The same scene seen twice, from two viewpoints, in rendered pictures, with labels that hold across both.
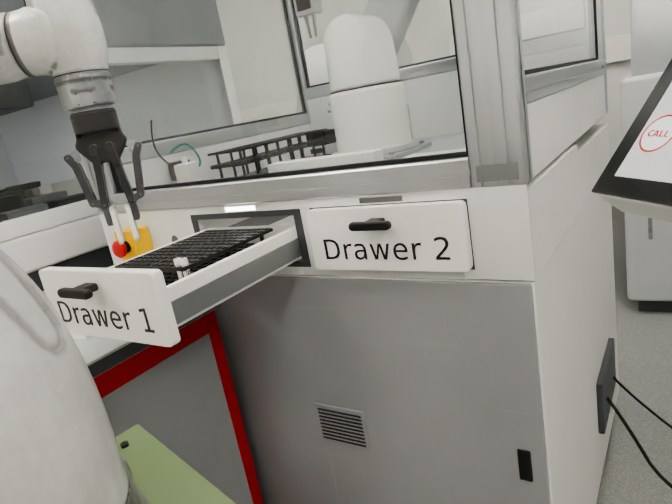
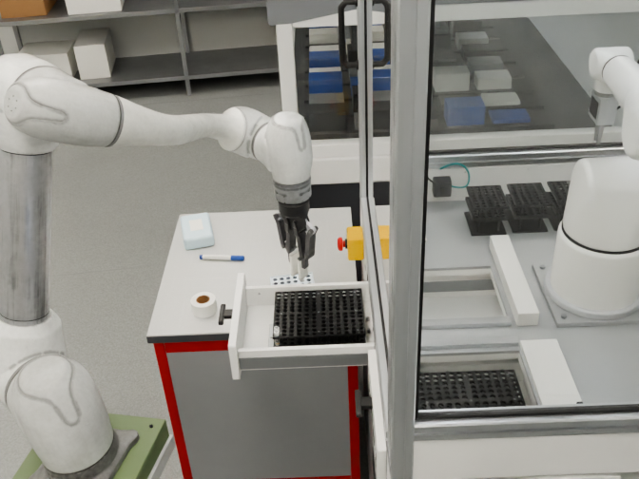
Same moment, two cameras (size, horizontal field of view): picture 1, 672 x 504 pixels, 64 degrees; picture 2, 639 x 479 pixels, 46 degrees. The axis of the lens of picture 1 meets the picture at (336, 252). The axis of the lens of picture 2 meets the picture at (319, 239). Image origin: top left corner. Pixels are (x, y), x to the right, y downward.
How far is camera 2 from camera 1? 1.38 m
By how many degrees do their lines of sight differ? 54
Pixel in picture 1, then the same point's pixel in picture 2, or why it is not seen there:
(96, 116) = (285, 209)
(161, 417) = (290, 374)
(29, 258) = (344, 174)
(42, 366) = (64, 430)
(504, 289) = not seen: outside the picture
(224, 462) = (333, 418)
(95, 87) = (286, 195)
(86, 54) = (284, 177)
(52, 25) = (269, 155)
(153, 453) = (148, 440)
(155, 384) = not seen: hidden behind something
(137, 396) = not seen: hidden behind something
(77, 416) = (73, 442)
